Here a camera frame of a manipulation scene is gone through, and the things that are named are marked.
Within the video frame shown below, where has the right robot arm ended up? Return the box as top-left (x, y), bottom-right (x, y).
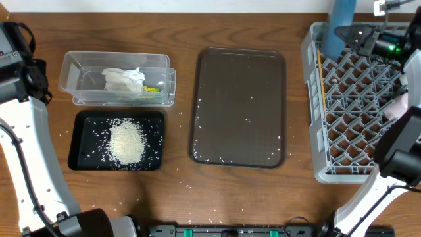
top-left (318, 11), bottom-right (420, 236)

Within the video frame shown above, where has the yellow green wrapper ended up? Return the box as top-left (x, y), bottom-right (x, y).
top-left (142, 86), bottom-right (160, 93)

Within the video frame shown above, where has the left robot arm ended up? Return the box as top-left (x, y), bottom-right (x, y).
top-left (1, 22), bottom-right (141, 236)

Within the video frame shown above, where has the grey dishwasher rack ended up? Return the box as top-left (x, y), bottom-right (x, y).
top-left (301, 22), bottom-right (409, 184)

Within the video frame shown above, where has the black plastic bin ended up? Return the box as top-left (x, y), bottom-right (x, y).
top-left (68, 110), bottom-right (164, 171)

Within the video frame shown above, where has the clear plastic bin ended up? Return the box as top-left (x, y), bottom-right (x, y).
top-left (59, 51), bottom-right (171, 97)

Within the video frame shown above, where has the dark brown serving tray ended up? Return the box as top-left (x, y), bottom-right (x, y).
top-left (187, 47), bottom-right (287, 169)

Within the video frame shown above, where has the white tissue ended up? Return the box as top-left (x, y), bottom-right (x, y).
top-left (101, 67), bottom-right (145, 93)

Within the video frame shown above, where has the pink cup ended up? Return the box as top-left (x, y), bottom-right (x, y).
top-left (384, 93), bottom-right (408, 120)

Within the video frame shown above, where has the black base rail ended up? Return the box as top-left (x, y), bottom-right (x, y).
top-left (146, 224), bottom-right (395, 237)

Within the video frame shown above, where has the dark blue plate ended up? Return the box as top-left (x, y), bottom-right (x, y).
top-left (321, 0), bottom-right (358, 62)

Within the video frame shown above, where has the pile of white rice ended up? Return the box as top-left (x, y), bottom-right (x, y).
top-left (91, 117), bottom-right (162, 169)

